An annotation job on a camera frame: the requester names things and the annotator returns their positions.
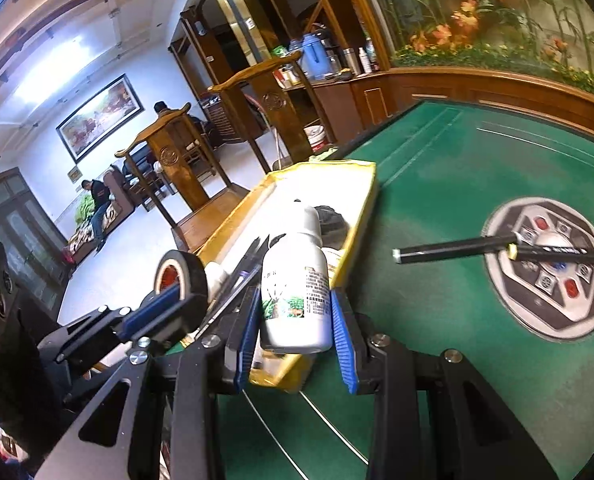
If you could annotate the black white brush pen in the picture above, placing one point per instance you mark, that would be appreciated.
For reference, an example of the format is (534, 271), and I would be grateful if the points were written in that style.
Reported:
(509, 244)

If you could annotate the yellow cardboard box tray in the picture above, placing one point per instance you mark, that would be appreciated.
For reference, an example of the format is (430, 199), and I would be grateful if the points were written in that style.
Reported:
(348, 186)

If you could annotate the seated person on sofa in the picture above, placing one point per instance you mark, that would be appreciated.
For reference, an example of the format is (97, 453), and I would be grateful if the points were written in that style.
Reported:
(100, 194)

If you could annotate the near carved wooden chair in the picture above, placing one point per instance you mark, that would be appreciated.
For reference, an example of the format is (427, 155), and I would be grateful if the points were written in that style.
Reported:
(207, 213)

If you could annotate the small white eraser block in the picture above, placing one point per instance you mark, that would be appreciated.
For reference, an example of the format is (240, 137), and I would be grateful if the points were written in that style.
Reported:
(216, 277)

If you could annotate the black electrical tape roll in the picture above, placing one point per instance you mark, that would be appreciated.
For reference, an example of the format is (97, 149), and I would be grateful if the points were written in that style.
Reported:
(181, 276)

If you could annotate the round mahjong table control panel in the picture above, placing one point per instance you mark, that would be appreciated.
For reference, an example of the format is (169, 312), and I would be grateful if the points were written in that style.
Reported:
(552, 299)

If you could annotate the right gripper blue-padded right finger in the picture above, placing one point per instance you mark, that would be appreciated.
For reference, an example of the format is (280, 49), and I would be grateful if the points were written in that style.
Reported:
(351, 350)

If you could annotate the flower mural wall panel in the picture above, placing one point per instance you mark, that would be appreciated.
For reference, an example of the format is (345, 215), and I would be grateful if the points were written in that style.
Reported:
(551, 39)

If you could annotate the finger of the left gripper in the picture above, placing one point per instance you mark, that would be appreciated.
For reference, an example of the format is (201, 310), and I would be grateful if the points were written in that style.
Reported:
(167, 317)

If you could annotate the black round plastic holder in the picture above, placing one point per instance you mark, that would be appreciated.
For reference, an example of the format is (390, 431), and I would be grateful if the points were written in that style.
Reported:
(333, 227)

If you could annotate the carved wooden chair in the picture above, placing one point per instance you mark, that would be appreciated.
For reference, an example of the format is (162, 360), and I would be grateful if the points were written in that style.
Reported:
(277, 106)
(207, 213)

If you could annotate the white plastic medicine bottle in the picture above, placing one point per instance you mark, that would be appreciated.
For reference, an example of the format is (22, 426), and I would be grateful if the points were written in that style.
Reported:
(295, 299)

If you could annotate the brown sofa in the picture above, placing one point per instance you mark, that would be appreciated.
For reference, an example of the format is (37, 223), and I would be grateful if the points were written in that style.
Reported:
(125, 194)

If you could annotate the far carved wooden chair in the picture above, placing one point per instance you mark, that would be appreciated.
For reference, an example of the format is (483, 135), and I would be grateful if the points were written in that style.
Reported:
(277, 106)

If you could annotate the dark wooden display cabinet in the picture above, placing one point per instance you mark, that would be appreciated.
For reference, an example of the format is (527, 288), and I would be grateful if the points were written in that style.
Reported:
(207, 56)

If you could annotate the blue thermos jug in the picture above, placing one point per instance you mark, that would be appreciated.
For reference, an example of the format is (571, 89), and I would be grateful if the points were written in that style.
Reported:
(316, 58)

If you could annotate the black marker purple band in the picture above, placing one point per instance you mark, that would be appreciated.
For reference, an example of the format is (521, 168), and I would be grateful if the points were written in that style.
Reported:
(223, 301)

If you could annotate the framed landscape painting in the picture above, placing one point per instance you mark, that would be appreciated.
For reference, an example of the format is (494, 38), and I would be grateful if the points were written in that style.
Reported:
(104, 113)

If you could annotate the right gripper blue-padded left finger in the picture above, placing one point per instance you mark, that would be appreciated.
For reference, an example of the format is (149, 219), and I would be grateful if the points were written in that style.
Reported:
(241, 341)

